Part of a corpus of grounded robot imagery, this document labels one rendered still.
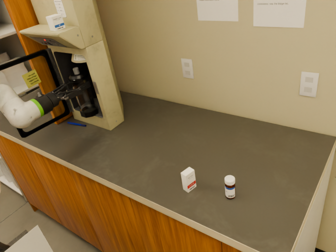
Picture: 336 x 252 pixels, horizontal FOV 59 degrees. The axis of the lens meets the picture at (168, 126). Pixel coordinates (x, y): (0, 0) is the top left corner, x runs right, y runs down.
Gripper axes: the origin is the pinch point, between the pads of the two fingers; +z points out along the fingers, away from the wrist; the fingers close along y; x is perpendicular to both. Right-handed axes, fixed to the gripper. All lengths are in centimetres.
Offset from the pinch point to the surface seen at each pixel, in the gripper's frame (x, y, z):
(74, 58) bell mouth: -13.6, 0.7, 2.3
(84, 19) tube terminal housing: -32.5, -13.5, 4.2
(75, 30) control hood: -29.8, -13.6, -2.4
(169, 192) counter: 26, -70, -22
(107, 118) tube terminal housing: 18.4, -13.6, 0.5
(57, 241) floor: 120, 42, -34
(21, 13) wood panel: -37.2, 23.5, -4.1
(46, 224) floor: 120, 64, -30
